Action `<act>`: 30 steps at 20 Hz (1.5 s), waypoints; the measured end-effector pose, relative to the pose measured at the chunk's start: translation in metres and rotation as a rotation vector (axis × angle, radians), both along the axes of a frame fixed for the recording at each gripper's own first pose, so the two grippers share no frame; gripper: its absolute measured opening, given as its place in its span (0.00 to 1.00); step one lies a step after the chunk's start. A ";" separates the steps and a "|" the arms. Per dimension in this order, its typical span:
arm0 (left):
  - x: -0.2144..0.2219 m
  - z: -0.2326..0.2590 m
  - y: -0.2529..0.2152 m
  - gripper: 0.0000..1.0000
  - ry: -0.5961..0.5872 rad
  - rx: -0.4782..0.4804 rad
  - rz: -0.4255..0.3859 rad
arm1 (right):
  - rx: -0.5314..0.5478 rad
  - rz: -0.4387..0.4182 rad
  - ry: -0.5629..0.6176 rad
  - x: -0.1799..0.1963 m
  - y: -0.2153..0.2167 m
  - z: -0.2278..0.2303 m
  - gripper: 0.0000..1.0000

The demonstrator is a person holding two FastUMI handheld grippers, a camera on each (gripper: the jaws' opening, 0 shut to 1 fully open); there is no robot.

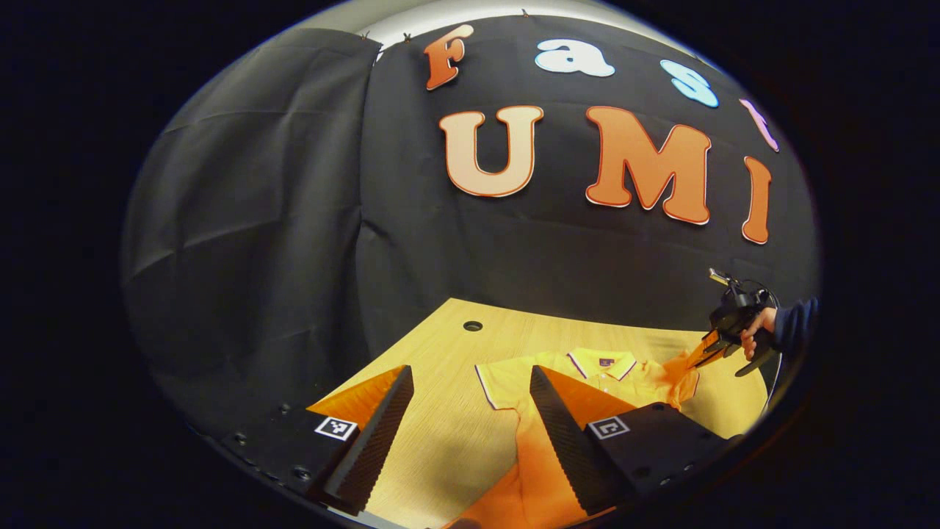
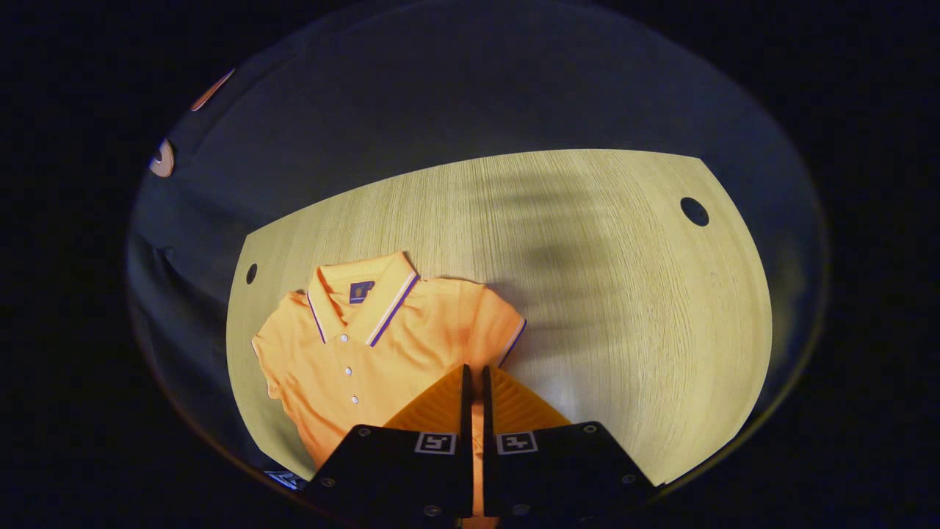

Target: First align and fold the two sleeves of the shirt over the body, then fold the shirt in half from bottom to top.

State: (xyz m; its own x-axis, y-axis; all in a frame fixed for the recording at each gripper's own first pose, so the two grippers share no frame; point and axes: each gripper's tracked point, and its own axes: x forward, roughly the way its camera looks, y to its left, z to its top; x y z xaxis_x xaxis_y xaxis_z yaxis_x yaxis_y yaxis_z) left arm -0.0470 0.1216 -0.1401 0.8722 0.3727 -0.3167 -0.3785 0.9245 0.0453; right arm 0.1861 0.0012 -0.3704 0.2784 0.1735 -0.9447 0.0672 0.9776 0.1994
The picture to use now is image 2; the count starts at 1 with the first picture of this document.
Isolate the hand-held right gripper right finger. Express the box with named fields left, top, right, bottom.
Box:
left=482, top=365, right=657, bottom=519

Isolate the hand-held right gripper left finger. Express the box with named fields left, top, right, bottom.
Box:
left=305, top=364, right=474, bottom=521

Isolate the orange polo T-shirt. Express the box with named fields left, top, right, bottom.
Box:
left=251, top=251, right=527, bottom=529

